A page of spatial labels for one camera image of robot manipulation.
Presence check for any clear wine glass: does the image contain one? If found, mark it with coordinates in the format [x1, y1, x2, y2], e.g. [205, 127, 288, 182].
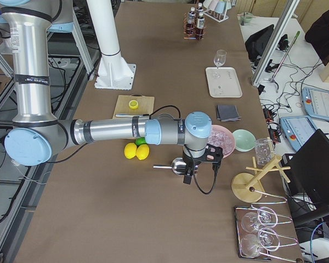
[212, 49, 227, 79]

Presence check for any green lime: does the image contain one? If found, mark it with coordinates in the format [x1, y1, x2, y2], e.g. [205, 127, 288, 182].
[135, 137, 146, 146]

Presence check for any wooden glass stand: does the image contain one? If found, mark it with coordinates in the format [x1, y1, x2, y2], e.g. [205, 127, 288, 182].
[231, 136, 291, 203]

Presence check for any black wine glass tray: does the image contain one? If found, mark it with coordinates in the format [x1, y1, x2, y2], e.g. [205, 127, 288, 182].
[234, 206, 271, 262]

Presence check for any black open case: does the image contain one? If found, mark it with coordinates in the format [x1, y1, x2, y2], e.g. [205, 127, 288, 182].
[245, 24, 274, 62]

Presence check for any grey folded cloth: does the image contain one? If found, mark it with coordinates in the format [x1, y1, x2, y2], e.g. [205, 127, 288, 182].
[216, 105, 241, 122]

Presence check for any blue teach pendant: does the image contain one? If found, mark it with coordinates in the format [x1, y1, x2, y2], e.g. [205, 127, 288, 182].
[302, 87, 329, 121]
[280, 116, 317, 151]

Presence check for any aluminium frame post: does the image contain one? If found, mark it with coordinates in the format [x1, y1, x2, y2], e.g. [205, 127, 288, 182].
[251, 0, 299, 87]

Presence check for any metal ice scoop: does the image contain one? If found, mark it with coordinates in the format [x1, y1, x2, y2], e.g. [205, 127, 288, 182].
[152, 158, 188, 176]

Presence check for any green ceramic bowl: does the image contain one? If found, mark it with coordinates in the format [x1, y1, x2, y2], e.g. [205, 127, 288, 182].
[232, 129, 256, 152]

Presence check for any pink bowl with ice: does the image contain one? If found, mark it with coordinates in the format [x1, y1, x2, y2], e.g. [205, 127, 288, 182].
[208, 125, 236, 158]

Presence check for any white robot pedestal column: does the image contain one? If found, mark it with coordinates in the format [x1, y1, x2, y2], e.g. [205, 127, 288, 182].
[87, 0, 136, 90]

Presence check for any wooden cutting board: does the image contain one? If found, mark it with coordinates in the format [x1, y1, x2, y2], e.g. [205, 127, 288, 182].
[113, 95, 155, 119]

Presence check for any tea bottle dark liquid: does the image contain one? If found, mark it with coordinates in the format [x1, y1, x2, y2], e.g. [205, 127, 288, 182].
[185, 7, 196, 36]

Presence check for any copper wire bottle basket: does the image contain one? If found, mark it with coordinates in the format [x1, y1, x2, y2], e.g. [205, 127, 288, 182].
[183, 13, 206, 40]

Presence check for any upside down wine glass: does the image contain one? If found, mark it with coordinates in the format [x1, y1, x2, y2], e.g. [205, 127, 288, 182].
[240, 227, 280, 258]
[241, 207, 278, 233]

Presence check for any cream serving tray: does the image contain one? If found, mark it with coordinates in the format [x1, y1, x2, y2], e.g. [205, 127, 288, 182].
[205, 67, 242, 98]

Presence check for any clear glass tumbler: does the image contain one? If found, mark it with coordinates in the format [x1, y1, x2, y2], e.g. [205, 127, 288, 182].
[254, 138, 273, 165]

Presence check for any white cup rack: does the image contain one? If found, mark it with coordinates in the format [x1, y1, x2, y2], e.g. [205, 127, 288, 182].
[203, 0, 232, 22]

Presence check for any half lemon slice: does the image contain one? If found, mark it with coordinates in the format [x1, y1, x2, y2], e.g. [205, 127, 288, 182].
[128, 100, 139, 110]

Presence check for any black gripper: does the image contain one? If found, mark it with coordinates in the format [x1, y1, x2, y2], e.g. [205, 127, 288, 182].
[183, 144, 224, 184]

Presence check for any steel muddler black tip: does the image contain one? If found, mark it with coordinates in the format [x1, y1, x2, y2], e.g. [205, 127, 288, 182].
[114, 113, 149, 118]

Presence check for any yellow lemon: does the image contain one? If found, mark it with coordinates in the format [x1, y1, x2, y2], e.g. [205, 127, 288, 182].
[136, 144, 150, 160]
[123, 142, 138, 159]

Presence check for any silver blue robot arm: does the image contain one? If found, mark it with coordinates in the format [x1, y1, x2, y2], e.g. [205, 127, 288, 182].
[0, 1, 223, 184]

